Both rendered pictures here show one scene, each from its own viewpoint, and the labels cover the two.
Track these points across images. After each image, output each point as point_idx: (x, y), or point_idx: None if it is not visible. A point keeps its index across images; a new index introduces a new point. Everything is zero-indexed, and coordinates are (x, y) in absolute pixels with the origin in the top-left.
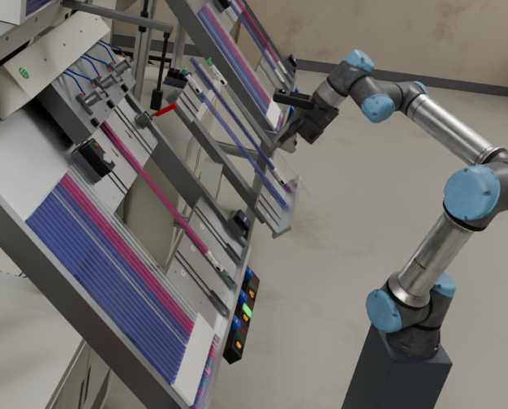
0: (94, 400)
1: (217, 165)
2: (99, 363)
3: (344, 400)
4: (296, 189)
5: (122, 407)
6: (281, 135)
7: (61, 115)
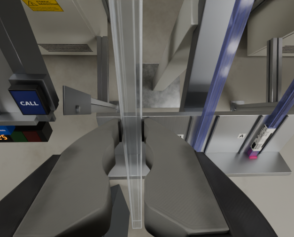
0: (51, 43)
1: (190, 15)
2: (32, 29)
3: (112, 204)
4: (233, 173)
5: (113, 67)
6: (28, 181)
7: None
